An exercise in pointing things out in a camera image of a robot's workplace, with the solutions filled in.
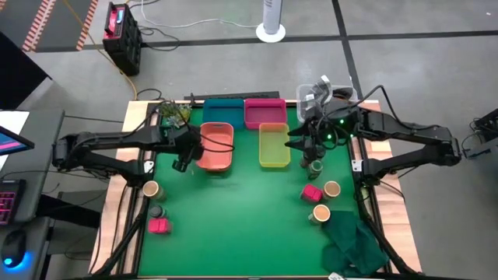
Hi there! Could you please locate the backlit keyboard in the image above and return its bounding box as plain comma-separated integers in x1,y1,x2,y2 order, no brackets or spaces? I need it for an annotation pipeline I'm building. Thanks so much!
0,179,26,226

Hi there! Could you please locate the black equipment with cables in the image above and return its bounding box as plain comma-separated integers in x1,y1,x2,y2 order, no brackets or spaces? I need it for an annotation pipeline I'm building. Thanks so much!
461,107,498,159

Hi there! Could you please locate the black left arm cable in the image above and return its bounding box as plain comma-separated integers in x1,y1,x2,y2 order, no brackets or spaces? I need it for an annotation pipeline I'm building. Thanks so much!
153,100,236,153

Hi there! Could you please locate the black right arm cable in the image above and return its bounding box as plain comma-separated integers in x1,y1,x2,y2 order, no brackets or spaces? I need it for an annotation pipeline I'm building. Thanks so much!
310,84,443,135

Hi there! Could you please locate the grey desk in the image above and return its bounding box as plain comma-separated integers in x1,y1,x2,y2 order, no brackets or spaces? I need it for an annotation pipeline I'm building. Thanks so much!
0,108,67,280

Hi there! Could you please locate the yellow floor cable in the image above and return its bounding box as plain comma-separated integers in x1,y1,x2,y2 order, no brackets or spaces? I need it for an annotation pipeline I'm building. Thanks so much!
61,0,139,101

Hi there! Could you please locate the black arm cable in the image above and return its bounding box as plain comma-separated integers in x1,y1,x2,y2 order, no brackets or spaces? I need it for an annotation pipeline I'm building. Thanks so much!
310,84,443,135
153,100,236,153

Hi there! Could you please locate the yellow plastic bin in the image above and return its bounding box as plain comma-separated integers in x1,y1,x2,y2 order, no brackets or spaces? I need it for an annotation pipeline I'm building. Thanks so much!
258,122,292,169

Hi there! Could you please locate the clear plastic container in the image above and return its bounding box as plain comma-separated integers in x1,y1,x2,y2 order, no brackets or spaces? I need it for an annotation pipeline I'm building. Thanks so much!
295,83,359,124

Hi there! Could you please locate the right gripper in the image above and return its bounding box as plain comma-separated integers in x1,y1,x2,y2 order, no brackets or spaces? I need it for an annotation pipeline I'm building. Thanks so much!
285,112,343,156

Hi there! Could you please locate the black bar behind table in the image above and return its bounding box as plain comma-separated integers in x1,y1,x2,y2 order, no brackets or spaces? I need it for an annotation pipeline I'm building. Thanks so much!
183,91,281,103

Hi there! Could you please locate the dark green cloth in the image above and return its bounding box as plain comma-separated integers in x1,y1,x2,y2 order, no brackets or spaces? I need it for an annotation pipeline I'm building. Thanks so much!
321,209,390,277

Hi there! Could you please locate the white paper sheet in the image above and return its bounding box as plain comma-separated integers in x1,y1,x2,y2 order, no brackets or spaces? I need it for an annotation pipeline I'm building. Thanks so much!
0,110,30,135

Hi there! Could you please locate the black floor cable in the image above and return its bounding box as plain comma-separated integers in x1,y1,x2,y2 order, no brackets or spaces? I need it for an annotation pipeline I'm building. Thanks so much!
135,87,164,103
136,23,182,53

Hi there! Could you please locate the green table mat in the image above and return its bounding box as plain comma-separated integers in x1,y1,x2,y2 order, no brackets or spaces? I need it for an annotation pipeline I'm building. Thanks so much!
138,107,361,278

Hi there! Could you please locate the small potted plant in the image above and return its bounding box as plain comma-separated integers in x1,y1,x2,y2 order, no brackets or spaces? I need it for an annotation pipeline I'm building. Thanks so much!
159,101,192,128

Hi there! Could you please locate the orange plastic bin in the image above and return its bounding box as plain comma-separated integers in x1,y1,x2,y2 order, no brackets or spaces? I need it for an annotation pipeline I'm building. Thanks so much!
195,121,235,173

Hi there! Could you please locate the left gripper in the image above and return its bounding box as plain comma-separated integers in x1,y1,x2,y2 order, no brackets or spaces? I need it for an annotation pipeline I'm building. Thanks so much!
167,124,204,173

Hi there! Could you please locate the white tower fan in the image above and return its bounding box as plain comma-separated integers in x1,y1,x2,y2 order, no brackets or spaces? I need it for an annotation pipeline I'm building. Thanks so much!
255,0,287,44

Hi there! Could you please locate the red device on crate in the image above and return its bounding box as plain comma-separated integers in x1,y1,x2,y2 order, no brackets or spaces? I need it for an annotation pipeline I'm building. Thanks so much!
103,2,126,40

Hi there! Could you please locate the black mouse blue light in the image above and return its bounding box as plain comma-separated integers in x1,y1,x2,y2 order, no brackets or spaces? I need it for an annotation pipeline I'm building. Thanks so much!
1,229,28,269

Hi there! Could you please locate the pink plastic bin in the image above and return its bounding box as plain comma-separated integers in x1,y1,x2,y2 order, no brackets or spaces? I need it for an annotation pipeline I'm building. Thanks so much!
244,98,288,130

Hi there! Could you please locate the dark panel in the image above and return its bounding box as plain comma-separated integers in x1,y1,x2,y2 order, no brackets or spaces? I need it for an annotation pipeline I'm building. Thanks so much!
0,30,54,110

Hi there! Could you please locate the blue plastic bin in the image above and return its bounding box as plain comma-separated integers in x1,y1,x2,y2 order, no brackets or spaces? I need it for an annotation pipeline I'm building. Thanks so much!
202,98,246,129

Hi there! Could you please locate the red black power box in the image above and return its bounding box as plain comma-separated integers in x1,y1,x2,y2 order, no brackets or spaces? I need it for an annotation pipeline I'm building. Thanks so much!
102,2,143,77

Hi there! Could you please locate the white floor cable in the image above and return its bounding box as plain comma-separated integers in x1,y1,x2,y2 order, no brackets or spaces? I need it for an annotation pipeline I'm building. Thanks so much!
139,0,260,30

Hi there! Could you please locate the black white strap bundle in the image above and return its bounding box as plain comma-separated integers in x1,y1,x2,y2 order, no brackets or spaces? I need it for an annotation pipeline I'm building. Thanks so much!
303,75,334,117

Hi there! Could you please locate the computer monitor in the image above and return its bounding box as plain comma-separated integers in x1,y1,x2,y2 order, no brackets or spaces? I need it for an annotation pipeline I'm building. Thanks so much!
0,124,36,156

